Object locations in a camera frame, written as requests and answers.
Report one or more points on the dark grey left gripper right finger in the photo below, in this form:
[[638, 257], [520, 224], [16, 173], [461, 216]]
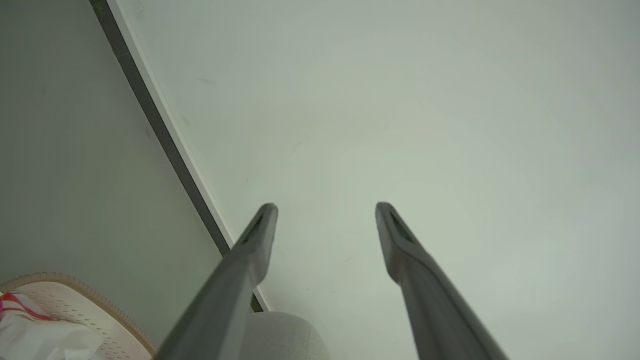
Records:
[[430, 300]]

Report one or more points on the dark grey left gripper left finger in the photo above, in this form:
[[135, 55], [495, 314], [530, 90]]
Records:
[[235, 290]]

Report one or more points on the cream perforated laundry basket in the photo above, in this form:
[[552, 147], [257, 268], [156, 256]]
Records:
[[107, 325]]

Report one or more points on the grey fabric sofa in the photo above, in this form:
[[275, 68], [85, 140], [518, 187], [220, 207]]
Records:
[[285, 337]]

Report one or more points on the white garment with red stripes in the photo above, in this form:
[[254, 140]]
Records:
[[40, 337]]

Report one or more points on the dark baseboard strip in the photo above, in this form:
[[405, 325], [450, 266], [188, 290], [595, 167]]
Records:
[[150, 107]]

